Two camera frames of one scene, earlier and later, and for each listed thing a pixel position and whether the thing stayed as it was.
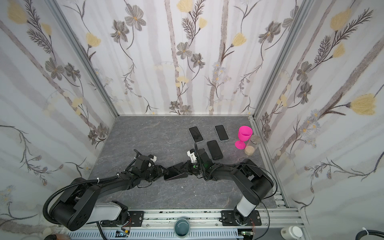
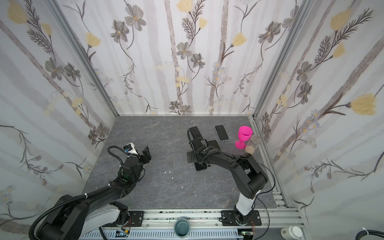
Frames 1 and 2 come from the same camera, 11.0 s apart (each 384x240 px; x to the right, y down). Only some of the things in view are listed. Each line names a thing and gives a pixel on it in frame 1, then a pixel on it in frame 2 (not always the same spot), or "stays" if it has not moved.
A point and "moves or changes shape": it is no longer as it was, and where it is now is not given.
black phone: [221, 132] stays
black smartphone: [180, 176] moves or changes shape
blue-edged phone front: [221, 132] stays
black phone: [215, 150] stays
